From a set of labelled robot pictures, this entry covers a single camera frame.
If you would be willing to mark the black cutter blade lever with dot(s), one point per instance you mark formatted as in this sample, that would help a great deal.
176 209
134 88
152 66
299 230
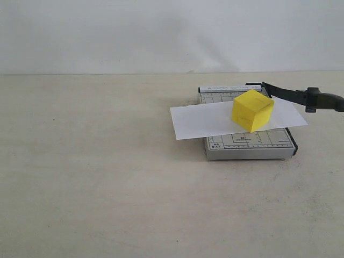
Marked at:
312 98

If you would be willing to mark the white paper strip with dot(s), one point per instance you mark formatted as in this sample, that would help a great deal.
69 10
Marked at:
214 119

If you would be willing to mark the yellow foam cube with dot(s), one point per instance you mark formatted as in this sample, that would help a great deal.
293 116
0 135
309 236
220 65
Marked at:
252 110

